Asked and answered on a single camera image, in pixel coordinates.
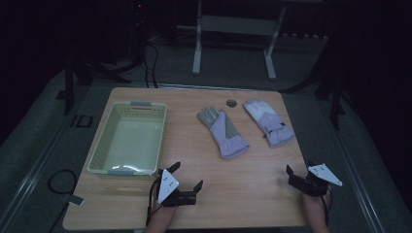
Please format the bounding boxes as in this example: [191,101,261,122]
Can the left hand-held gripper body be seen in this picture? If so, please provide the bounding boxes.
[156,168,198,209]

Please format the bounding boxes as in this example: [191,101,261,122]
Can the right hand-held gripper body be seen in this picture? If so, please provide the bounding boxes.
[288,163,344,198]

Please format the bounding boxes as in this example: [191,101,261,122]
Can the pale green plastic basket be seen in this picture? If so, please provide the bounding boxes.
[86,101,168,177]

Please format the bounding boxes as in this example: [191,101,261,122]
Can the lilac and white strapped glove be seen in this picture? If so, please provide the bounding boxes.
[243,98,295,148]

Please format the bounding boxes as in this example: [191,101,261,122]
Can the lilac glove with grey palm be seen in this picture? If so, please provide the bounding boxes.
[196,106,251,160]

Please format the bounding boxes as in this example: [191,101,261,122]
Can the person's left hand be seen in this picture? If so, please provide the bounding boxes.
[148,200,179,228]

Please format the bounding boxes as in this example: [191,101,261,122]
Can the person's right hand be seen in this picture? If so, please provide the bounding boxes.
[302,192,332,224]

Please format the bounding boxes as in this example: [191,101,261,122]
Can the black floor stand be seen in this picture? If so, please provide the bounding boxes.
[281,72,348,131]
[56,54,132,117]

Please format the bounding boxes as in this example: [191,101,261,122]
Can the small grey floor plate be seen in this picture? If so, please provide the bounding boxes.
[65,192,86,208]

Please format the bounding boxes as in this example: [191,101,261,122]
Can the white metal stand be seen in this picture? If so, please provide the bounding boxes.
[191,0,288,82]

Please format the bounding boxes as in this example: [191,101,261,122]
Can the left hand-held gripper cable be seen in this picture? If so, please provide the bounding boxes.
[146,177,163,226]

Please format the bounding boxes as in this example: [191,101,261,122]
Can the hand-held gripper cable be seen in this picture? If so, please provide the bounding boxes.
[146,177,163,226]
[320,186,333,226]

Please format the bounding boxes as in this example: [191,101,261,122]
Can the right hand-held gripper cable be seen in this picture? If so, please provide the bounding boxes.
[320,186,333,226]

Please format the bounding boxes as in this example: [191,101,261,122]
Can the black hanging cables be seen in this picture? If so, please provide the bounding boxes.
[143,41,160,89]

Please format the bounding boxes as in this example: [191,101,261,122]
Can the black rectangular floor frame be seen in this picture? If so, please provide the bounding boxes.
[70,114,94,129]

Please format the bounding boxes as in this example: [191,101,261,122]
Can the black looped floor cable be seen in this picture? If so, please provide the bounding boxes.
[47,168,79,196]

